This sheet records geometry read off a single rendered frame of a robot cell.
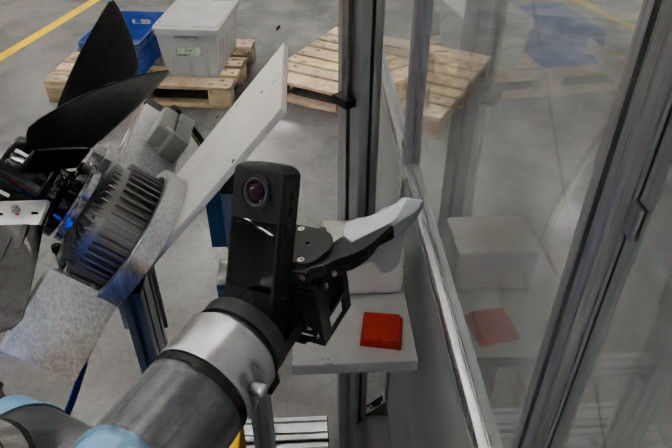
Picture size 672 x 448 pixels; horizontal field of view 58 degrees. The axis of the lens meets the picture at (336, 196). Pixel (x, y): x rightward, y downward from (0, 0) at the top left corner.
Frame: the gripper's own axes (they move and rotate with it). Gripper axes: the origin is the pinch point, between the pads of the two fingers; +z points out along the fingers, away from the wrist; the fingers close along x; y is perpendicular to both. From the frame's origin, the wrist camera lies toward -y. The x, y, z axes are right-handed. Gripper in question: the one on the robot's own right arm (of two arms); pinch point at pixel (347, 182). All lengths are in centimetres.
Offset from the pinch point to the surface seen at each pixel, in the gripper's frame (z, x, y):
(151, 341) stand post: 18, -63, 61
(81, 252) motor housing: 8, -57, 28
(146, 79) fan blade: 17.8, -40.6, -0.6
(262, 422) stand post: 29, -48, 94
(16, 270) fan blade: -5, -53, 20
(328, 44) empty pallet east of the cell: 324, -179, 107
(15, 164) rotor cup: 9, -66, 12
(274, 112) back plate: 26.0, -25.3, 7.1
